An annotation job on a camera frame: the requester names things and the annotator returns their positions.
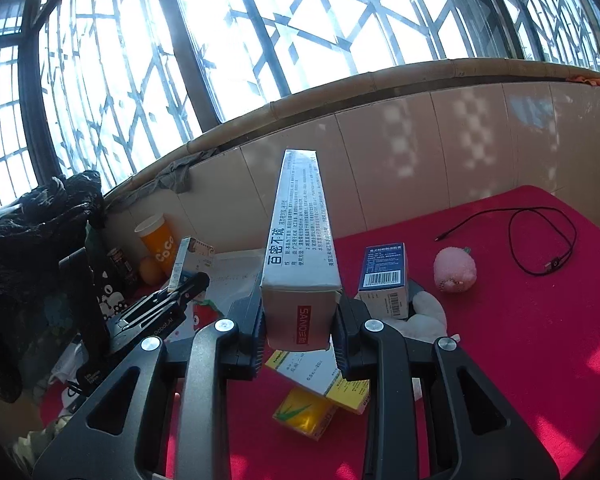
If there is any window with metal grille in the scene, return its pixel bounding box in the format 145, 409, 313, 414
0, 0, 600, 209

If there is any long white medicine box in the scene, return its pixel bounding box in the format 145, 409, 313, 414
260, 150, 341, 352

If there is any blue white medicine box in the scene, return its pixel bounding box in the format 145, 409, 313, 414
358, 243, 408, 320

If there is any pink plush ball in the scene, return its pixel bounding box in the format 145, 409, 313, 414
434, 247, 477, 292

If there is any white plush toy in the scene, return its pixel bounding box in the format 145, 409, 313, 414
384, 290, 448, 344

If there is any small white box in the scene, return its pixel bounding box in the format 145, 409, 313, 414
168, 237, 215, 292

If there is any white cardboard tray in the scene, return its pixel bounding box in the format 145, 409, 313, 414
166, 249, 263, 342

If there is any black plastic bag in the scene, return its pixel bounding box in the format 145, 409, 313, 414
0, 170, 104, 403

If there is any grey cloth on sill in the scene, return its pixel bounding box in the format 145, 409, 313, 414
105, 148, 220, 214

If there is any black usb cable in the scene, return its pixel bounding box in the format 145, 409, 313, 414
433, 206, 579, 276

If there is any red table cloth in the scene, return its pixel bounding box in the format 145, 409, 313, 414
40, 184, 600, 480

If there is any yellow green aloe box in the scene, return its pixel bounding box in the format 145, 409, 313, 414
273, 387, 338, 441

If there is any dark drink can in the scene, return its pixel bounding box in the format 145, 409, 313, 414
107, 247, 137, 286

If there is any orange fruit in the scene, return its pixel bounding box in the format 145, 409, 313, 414
138, 257, 166, 286

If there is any orange paper cup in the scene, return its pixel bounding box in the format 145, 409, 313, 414
134, 214, 178, 276

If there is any yellow white medicine box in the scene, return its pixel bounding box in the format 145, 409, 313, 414
265, 347, 370, 414

